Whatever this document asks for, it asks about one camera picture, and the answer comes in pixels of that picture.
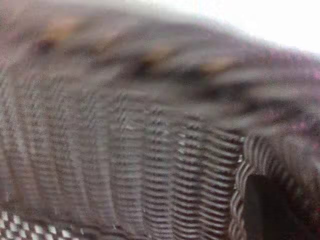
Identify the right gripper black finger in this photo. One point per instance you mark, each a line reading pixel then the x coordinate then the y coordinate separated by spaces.
pixel 265 212

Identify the dark brown wicker basket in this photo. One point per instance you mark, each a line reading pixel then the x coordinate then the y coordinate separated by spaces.
pixel 125 150

